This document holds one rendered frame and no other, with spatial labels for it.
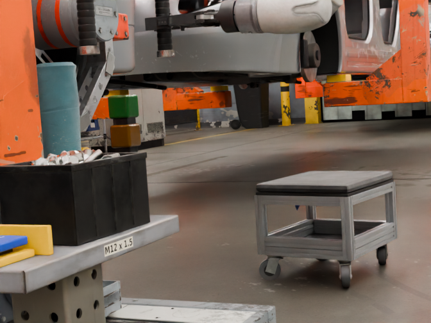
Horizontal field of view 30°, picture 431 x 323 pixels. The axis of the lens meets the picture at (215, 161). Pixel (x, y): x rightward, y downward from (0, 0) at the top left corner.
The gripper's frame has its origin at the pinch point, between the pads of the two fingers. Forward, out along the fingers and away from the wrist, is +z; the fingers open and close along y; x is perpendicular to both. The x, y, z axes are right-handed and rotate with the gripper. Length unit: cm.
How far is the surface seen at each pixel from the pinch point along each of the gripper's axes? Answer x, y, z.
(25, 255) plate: -37, -90, -24
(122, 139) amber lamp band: -24, -57, -20
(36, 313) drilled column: -48, -83, -20
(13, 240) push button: -35, -91, -23
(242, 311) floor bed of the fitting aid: -75, 17, -9
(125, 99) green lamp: -18, -57, -22
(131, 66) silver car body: -7, 64, 46
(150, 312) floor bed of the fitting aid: -75, 11, 15
